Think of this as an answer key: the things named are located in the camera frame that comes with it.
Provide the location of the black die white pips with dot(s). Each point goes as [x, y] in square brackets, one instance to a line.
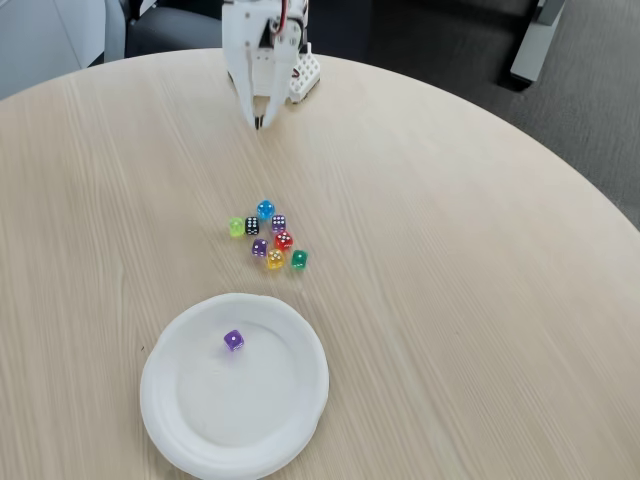
[252, 226]

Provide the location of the lime translucent die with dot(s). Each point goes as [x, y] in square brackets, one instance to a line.
[235, 227]

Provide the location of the white paper plate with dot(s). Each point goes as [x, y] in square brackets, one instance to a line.
[240, 400]

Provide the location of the red translucent die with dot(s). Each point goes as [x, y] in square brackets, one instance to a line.
[283, 241]

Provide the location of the purple translucent die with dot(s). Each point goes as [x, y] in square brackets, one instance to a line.
[278, 223]
[259, 248]
[233, 341]

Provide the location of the white desk leg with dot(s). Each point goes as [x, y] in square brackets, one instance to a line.
[530, 50]

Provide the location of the yellow translucent die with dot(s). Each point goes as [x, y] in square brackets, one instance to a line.
[275, 259]

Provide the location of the grey office chair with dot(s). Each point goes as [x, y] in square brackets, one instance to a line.
[175, 30]

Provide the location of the white cabinet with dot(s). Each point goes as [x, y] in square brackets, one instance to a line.
[40, 40]

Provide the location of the green translucent die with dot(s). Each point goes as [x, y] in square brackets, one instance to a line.
[299, 260]

